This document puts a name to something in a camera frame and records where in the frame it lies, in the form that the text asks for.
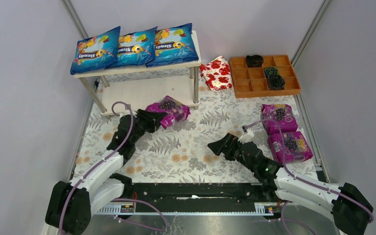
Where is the purple grape candy bag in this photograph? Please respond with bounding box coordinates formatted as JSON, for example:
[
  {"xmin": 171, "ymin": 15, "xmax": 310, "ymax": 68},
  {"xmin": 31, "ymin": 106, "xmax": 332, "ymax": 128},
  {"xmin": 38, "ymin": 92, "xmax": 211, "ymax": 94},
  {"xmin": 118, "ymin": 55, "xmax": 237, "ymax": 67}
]
[
  {"xmin": 261, "ymin": 104, "xmax": 298, "ymax": 135},
  {"xmin": 268, "ymin": 131, "xmax": 313, "ymax": 164},
  {"xmin": 145, "ymin": 95, "xmax": 190, "ymax": 129}
]

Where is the blue Slendy candy bag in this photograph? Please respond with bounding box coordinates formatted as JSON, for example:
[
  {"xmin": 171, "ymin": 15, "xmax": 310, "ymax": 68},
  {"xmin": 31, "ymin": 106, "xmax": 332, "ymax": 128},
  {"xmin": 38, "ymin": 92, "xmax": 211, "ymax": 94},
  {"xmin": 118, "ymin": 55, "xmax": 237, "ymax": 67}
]
[
  {"xmin": 106, "ymin": 27, "xmax": 157, "ymax": 69},
  {"xmin": 70, "ymin": 26, "xmax": 121, "ymax": 75}
]

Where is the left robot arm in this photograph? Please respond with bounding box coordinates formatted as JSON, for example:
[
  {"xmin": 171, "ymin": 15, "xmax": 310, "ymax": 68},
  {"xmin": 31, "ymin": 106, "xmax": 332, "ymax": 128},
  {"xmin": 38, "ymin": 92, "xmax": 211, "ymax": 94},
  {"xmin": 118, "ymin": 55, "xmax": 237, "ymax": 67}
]
[{"xmin": 45, "ymin": 109, "xmax": 167, "ymax": 235}]

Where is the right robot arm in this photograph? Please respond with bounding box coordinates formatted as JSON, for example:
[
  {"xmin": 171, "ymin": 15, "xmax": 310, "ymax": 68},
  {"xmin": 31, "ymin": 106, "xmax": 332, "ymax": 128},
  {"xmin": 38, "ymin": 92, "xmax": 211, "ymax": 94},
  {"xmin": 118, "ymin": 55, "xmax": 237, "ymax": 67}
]
[{"xmin": 207, "ymin": 133, "xmax": 374, "ymax": 235}]

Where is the white two-tier shelf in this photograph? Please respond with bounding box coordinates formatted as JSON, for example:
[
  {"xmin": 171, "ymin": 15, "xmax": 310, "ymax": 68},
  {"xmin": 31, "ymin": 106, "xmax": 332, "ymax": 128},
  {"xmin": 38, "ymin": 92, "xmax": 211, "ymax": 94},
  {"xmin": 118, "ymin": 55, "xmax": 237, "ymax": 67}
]
[{"xmin": 74, "ymin": 30, "xmax": 202, "ymax": 116}]

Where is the blue candy bag on shelf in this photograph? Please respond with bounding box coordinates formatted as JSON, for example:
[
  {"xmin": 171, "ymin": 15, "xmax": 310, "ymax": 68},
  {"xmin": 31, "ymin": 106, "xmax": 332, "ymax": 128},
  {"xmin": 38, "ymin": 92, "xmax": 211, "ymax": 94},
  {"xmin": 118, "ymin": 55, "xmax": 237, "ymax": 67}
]
[{"xmin": 146, "ymin": 23, "xmax": 199, "ymax": 67}]

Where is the floral table mat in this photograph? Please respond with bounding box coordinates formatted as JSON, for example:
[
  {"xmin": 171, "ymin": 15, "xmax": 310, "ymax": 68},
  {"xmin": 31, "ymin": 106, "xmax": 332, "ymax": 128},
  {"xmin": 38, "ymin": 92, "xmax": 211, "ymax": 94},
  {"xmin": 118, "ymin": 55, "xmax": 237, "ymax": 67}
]
[{"xmin": 72, "ymin": 69, "xmax": 308, "ymax": 183}]

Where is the wooden compartment tray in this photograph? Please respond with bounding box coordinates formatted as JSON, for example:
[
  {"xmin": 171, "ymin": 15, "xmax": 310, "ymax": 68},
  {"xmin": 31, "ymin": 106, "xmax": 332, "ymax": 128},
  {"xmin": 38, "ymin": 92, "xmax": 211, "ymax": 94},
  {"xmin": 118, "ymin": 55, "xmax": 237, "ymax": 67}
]
[{"xmin": 229, "ymin": 55, "xmax": 301, "ymax": 98}]

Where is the red floral white pouch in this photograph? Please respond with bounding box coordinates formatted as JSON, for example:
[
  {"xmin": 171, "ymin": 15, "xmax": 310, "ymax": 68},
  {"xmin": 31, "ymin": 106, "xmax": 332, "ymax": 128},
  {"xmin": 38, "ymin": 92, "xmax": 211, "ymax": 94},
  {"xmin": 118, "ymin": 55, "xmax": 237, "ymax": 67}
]
[{"xmin": 199, "ymin": 56, "xmax": 233, "ymax": 91}]

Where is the black coiled item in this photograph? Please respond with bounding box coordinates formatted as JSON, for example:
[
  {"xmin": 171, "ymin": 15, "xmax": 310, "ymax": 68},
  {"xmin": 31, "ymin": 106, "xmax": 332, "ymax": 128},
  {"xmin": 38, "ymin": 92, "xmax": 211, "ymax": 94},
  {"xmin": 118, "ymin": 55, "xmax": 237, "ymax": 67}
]
[
  {"xmin": 267, "ymin": 74, "xmax": 285, "ymax": 90},
  {"xmin": 245, "ymin": 55, "xmax": 264, "ymax": 68}
]

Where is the dark green coiled item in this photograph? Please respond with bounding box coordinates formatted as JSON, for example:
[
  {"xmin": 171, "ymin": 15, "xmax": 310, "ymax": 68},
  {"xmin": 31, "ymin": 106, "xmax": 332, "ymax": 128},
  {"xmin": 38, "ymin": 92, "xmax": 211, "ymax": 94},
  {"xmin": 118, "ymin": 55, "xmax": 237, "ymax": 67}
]
[{"xmin": 263, "ymin": 67, "xmax": 279, "ymax": 78}]

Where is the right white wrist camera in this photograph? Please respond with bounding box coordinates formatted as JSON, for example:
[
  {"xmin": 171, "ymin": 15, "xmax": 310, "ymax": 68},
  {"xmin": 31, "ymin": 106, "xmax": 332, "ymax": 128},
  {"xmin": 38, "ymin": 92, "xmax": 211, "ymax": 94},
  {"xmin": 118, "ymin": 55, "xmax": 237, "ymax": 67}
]
[{"xmin": 238, "ymin": 125, "xmax": 254, "ymax": 143}]

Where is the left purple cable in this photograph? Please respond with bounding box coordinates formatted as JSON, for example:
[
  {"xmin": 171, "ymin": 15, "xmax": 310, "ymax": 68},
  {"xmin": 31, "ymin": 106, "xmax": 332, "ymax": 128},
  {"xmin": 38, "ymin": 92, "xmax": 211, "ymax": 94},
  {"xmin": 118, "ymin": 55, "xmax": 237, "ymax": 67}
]
[{"xmin": 58, "ymin": 101, "xmax": 169, "ymax": 235}]

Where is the purple cable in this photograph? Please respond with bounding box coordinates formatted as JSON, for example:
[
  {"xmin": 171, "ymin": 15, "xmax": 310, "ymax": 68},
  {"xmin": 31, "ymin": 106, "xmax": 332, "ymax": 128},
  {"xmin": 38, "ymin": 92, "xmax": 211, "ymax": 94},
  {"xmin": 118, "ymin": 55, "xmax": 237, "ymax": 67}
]
[
  {"xmin": 243, "ymin": 118, "xmax": 375, "ymax": 224},
  {"xmin": 58, "ymin": 101, "xmax": 169, "ymax": 235}
]

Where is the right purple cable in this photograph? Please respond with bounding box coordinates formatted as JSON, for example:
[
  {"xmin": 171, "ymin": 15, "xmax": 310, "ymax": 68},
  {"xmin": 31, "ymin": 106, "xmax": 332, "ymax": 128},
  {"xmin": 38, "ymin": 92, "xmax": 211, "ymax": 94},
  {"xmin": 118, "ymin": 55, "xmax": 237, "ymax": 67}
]
[{"xmin": 243, "ymin": 118, "xmax": 375, "ymax": 224}]

